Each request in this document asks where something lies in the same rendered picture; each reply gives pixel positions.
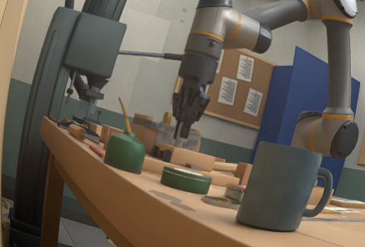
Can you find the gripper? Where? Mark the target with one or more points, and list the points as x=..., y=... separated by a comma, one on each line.
x=198, y=69

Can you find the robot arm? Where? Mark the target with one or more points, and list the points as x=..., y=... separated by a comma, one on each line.
x=338, y=64

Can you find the brass rose knob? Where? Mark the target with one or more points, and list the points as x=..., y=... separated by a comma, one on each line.
x=167, y=117

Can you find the grey metal lock case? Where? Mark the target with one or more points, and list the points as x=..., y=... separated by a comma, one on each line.
x=165, y=134

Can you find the wooden lock test base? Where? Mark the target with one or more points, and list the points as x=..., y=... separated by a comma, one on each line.
x=194, y=159

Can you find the dark keeper block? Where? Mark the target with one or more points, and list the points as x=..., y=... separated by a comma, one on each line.
x=161, y=153

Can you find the wooden out-tray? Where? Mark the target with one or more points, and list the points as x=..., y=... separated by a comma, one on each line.
x=320, y=196

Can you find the cork notice board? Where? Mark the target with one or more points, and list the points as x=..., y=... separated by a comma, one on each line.
x=242, y=87

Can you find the green round tin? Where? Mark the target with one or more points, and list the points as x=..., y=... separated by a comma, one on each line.
x=185, y=180

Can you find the green oil can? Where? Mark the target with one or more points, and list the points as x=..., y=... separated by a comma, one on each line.
x=125, y=153

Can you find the light wooden block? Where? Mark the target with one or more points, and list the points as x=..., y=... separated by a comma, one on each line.
x=111, y=135

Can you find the small open grey tin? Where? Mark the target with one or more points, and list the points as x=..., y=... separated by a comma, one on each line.
x=234, y=191

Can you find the grey round tin lid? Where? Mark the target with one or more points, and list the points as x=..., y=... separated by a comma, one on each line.
x=219, y=201

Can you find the red pencil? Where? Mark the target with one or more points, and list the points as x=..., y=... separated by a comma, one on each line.
x=97, y=151

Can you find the grey-blue mug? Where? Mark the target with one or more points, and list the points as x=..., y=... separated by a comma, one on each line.
x=279, y=184

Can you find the grey-green drill press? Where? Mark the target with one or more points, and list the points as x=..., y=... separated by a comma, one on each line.
x=57, y=93

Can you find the white paper sheet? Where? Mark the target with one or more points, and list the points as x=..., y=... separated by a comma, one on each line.
x=346, y=209

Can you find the steel ruler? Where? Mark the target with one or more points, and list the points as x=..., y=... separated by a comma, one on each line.
x=342, y=219

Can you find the brown cardboard box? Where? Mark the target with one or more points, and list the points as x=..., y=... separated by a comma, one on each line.
x=5, y=221

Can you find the wooden door frame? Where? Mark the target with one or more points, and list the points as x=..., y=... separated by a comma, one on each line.
x=11, y=30

